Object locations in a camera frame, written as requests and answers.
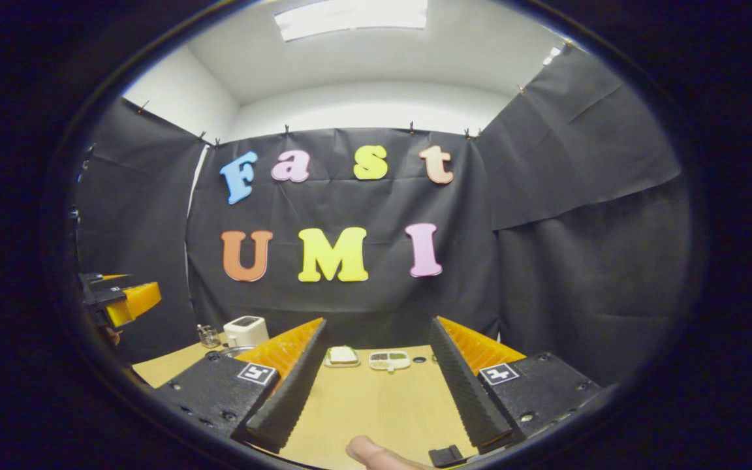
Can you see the white toaster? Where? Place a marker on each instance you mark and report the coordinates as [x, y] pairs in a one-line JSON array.
[[245, 333]]

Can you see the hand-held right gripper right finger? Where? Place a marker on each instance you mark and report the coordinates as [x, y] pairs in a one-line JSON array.
[[464, 391]]

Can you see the stainless steel pot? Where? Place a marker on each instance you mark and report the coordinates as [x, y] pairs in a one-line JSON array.
[[235, 351]]

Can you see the white divided tray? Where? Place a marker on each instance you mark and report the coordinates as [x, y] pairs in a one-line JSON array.
[[389, 362]]

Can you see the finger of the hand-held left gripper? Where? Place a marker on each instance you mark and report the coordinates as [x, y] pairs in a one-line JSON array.
[[115, 277], [138, 299]]

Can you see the black backdrop cloth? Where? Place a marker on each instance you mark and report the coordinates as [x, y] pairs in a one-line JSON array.
[[350, 202]]

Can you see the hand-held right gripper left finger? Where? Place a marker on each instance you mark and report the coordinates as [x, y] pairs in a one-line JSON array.
[[297, 385]]

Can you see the white plate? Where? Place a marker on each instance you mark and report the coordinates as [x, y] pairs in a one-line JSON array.
[[342, 364]]

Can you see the ceiling light panel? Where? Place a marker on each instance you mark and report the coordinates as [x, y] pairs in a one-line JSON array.
[[552, 55], [350, 16]]

